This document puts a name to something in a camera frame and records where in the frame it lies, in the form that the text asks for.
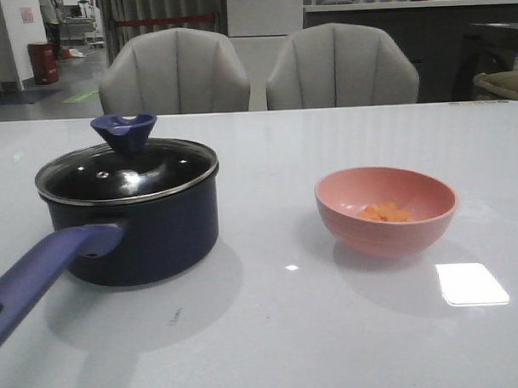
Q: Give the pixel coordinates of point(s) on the pink bowl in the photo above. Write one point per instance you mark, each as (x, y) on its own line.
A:
(342, 195)

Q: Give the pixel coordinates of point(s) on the orange ham pieces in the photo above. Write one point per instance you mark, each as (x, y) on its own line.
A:
(390, 213)

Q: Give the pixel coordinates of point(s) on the glass lid blue knob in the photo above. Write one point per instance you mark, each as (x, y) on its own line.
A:
(129, 167)

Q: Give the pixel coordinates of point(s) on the dark blue saucepan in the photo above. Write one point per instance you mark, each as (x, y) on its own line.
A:
(118, 245)

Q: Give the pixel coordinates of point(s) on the right grey upholstered chair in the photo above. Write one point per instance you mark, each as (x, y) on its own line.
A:
(336, 65)

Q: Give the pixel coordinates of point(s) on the grey upholstered chair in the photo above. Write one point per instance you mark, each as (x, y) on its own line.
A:
(336, 65)
(176, 71)

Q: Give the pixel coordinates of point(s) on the left grey upholstered chair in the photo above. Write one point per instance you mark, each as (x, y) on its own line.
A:
(176, 71)

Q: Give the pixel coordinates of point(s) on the white cabinet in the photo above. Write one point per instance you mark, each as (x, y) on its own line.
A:
(256, 29)

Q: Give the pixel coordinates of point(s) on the red barrier belt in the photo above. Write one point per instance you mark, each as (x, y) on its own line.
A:
(209, 17)

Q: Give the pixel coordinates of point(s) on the dark counter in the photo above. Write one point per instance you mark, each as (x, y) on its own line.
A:
(428, 32)

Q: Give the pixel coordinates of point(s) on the red bin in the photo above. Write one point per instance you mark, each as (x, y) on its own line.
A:
(43, 63)

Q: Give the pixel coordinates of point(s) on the beige cushion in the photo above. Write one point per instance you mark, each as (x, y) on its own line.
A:
(499, 85)

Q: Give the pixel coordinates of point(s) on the person in background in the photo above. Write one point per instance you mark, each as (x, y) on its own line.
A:
(50, 13)

